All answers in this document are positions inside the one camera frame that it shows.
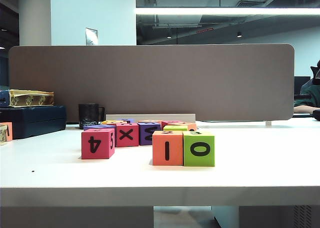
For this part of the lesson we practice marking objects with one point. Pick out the brown desk divider panel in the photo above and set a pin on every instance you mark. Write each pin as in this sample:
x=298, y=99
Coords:
x=275, y=95

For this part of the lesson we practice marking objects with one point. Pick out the black mug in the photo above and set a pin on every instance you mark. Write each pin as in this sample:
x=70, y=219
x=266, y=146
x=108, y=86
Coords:
x=87, y=115

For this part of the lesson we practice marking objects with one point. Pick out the purple block letter M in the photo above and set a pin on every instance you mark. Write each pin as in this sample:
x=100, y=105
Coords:
x=141, y=141

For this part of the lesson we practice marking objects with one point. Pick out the small beige patterned box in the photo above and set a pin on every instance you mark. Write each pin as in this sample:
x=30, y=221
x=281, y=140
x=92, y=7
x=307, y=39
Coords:
x=3, y=137

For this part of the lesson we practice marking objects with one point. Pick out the purple foam block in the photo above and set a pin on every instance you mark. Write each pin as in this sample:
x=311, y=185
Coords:
x=97, y=126
x=127, y=120

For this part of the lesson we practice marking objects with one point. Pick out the yellow foam block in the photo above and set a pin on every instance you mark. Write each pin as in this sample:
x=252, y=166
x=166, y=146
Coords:
x=110, y=122

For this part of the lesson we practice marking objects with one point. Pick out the black monitor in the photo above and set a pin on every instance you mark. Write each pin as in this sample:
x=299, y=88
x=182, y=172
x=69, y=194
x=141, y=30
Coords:
x=301, y=85

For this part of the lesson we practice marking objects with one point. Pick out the orange block digit 1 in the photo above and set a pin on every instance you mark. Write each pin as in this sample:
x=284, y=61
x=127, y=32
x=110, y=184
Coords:
x=10, y=131

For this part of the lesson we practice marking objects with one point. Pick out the pink block digits 4 5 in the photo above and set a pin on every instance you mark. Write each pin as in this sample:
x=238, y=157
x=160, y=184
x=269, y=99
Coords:
x=86, y=153

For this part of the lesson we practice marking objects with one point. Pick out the orange block digit 3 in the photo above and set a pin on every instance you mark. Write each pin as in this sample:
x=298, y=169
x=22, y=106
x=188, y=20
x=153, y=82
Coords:
x=192, y=126

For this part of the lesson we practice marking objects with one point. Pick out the pink foam block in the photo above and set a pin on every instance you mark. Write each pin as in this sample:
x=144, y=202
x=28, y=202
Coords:
x=167, y=124

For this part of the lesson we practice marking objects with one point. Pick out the dark blue case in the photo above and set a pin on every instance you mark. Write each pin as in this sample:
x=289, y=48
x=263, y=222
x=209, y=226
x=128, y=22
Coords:
x=37, y=122

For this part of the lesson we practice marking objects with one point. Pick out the gold patterned flat box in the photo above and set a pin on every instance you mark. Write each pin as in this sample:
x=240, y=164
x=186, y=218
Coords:
x=30, y=100

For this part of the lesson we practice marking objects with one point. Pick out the black chair headrest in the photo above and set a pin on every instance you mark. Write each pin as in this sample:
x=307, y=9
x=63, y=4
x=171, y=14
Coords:
x=316, y=74

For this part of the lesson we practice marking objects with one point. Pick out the blue flat box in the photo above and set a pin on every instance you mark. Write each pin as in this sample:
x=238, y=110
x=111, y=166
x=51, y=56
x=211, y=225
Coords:
x=3, y=99

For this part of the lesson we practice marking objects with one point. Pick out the seated person green shirt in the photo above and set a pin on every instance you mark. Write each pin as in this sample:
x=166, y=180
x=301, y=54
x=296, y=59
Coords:
x=312, y=92

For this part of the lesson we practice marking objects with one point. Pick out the black chair armrest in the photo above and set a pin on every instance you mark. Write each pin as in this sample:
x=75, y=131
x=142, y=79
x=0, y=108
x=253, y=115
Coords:
x=301, y=96

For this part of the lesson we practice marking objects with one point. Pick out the pink block letter X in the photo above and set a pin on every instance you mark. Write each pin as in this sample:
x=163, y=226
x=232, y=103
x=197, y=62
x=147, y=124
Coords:
x=120, y=143

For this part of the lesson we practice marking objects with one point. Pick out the green block letters O W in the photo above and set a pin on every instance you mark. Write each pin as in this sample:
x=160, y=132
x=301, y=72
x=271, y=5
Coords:
x=187, y=162

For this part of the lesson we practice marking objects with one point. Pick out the red lit sign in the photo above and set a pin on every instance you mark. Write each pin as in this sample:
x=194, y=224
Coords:
x=205, y=30

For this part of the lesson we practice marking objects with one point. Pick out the orange foam block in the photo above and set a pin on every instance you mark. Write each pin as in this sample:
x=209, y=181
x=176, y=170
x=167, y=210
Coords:
x=150, y=121

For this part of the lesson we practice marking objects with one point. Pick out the black round object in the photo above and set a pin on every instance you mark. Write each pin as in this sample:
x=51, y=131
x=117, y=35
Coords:
x=317, y=114

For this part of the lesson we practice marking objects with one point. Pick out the orange block letters W I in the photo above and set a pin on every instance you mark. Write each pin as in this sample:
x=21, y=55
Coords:
x=157, y=161

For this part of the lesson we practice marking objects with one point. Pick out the paper notice on column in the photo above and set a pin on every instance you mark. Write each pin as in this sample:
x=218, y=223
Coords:
x=91, y=36

